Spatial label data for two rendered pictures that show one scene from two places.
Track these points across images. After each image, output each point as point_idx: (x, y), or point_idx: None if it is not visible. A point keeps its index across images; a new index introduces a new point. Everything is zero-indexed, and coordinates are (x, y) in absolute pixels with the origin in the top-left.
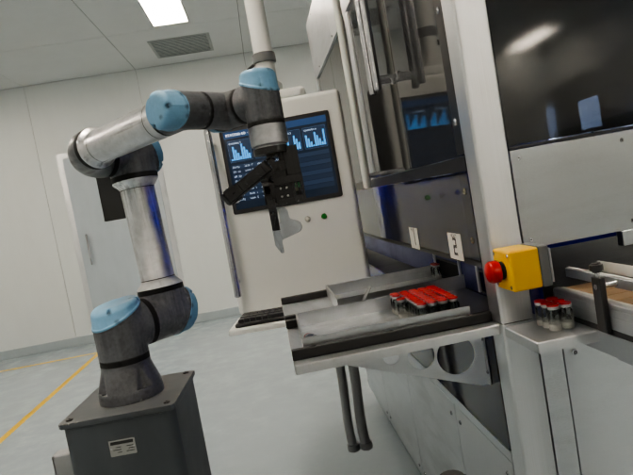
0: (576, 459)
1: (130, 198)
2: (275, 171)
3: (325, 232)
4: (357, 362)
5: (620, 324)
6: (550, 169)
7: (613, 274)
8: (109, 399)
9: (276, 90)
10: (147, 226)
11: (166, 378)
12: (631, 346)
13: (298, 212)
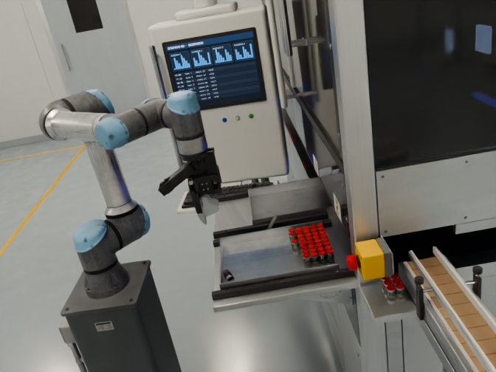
0: (401, 359)
1: (91, 149)
2: (198, 170)
3: (252, 128)
4: (256, 305)
5: (428, 320)
6: (406, 184)
7: None
8: (92, 294)
9: (196, 112)
10: (107, 170)
11: (131, 267)
12: (432, 336)
13: (229, 112)
